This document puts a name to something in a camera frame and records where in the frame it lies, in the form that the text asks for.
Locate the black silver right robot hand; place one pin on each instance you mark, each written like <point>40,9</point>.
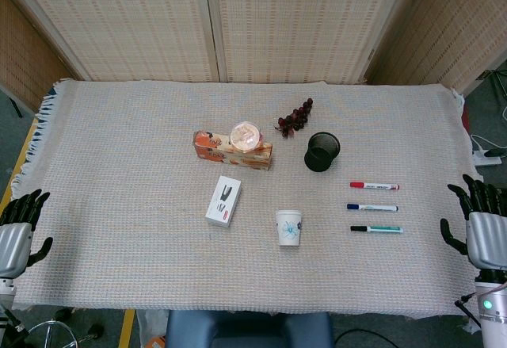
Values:
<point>487,237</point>

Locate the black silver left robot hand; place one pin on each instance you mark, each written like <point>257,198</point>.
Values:
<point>14,241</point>

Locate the black capped green marker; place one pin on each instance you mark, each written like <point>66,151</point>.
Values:
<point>380,229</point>

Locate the blue capped white marker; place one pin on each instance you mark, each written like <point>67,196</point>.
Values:
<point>372,207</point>

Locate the red capped white marker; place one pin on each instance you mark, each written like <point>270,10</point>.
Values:
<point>374,186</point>

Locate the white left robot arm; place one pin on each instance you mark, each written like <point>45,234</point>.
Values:
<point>6,288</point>

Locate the black mesh pen holder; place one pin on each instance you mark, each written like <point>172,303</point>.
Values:
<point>321,159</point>

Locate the white power strip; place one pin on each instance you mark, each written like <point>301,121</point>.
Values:
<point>485,160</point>

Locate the chrome stool base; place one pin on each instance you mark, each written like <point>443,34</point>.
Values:
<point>47,330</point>

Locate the beige woven tablecloth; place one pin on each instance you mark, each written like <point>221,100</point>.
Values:
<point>138,165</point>

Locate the woven bamboo screen panel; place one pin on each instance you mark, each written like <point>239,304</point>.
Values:
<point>24,66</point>
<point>301,23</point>
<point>447,31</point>
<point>126,23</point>

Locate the orange round object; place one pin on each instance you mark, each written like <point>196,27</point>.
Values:
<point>156,342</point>

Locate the white flower print paper cup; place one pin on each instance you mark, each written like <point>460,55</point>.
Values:
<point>289,229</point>

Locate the white stapler box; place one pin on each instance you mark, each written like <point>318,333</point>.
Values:
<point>223,201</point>

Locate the orange snack box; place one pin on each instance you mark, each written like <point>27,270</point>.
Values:
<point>214,147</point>

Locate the dark red grape bunch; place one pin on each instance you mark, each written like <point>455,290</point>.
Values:
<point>295,120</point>

